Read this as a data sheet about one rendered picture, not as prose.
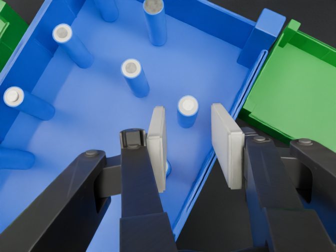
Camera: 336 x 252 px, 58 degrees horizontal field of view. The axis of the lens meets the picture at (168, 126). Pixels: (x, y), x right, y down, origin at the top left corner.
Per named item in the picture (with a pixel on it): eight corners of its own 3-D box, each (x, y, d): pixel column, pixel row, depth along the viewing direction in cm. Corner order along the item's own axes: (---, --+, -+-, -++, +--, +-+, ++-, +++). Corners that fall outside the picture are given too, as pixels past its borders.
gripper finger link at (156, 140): (165, 193, 15) (150, 194, 15) (167, 146, 22) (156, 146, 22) (161, 136, 14) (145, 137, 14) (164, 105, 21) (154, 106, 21)
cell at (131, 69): (144, 100, 31) (135, 81, 25) (128, 93, 31) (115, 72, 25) (152, 85, 31) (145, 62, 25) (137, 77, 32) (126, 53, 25)
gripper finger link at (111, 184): (147, 197, 13) (80, 201, 13) (154, 155, 18) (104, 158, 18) (145, 166, 13) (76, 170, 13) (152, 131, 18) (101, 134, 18)
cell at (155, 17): (138, 9, 26) (146, 42, 32) (157, 18, 25) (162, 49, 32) (148, -9, 26) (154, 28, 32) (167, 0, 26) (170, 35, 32)
